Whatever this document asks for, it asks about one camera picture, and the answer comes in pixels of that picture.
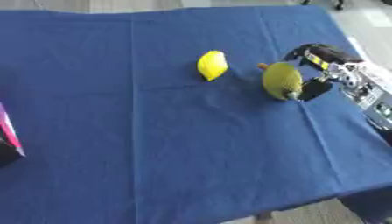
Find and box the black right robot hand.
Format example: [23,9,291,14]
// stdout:
[282,43,365,102]

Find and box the yellow-green toy pear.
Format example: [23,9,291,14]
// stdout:
[255,61,305,102]

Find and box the box with pink flap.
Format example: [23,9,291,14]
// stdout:
[0,102,28,169]

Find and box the black chair base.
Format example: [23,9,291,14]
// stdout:
[298,0,347,11]

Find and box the yellow toy lemon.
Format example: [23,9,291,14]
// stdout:
[196,50,230,81]

